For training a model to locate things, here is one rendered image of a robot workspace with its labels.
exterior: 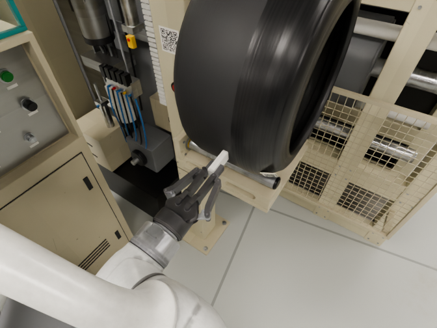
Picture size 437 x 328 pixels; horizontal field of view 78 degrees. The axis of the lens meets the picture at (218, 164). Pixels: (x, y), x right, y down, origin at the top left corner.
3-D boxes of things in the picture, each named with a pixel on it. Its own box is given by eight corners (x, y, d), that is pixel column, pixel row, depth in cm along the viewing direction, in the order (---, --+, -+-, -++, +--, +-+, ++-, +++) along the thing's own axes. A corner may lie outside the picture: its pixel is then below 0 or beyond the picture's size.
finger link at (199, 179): (182, 213, 61) (177, 210, 61) (209, 176, 66) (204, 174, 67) (179, 205, 58) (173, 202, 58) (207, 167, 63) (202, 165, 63)
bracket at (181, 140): (175, 157, 99) (172, 138, 91) (233, 104, 121) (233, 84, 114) (183, 161, 97) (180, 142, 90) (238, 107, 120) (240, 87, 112)
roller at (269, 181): (186, 137, 95) (194, 134, 98) (185, 148, 97) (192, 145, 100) (278, 180, 82) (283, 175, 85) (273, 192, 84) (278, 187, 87)
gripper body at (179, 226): (177, 235, 52) (205, 199, 56) (145, 214, 55) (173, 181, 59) (184, 248, 58) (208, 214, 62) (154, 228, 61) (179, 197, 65)
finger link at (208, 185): (181, 207, 57) (186, 210, 57) (212, 170, 62) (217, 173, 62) (185, 215, 61) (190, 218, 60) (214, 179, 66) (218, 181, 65)
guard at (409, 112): (236, 166, 169) (244, 60, 118) (237, 164, 171) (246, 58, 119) (388, 240, 136) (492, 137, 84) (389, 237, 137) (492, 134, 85)
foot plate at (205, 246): (172, 233, 172) (172, 231, 170) (197, 204, 187) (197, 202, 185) (206, 256, 162) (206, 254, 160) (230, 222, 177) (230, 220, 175)
